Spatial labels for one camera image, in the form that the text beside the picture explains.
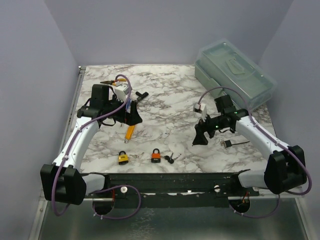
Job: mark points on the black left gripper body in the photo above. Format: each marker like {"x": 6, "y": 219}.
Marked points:
{"x": 119, "y": 114}

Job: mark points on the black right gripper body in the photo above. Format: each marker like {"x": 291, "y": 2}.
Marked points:
{"x": 212, "y": 124}

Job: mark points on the black headed padlock keys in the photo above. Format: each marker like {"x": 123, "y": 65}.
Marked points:
{"x": 170, "y": 158}

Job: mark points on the silver padlock keys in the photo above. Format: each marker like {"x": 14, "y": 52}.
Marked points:
{"x": 137, "y": 156}

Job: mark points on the yellow padlock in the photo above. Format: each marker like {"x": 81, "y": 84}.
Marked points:
{"x": 123, "y": 158}

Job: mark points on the orange padlock with keys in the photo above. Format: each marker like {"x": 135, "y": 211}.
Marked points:
{"x": 156, "y": 156}

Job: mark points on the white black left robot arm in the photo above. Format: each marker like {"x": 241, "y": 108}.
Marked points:
{"x": 61, "y": 180}

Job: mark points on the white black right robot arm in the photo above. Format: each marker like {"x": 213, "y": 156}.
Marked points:
{"x": 285, "y": 164}

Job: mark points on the blue red screwdriver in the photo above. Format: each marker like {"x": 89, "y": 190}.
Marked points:
{"x": 127, "y": 111}

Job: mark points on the yellow utility knife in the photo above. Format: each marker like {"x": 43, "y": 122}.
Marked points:
{"x": 129, "y": 133}

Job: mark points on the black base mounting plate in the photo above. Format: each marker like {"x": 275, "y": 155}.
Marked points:
{"x": 176, "y": 190}

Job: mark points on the clear green plastic toolbox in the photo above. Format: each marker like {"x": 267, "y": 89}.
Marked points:
{"x": 222, "y": 64}

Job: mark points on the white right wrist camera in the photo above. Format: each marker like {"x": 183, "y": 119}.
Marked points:
{"x": 201, "y": 108}

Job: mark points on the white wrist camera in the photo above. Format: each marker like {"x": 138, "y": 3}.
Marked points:
{"x": 201, "y": 108}
{"x": 122, "y": 91}

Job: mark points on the black T-handle socket tool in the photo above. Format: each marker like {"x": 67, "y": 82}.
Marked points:
{"x": 141, "y": 96}

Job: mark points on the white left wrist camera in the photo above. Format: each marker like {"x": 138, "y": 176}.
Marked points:
{"x": 122, "y": 91}

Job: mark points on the yellow handled pliers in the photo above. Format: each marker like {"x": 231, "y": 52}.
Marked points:
{"x": 113, "y": 82}

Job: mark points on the aluminium rail frame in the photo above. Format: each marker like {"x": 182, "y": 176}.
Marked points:
{"x": 168, "y": 124}

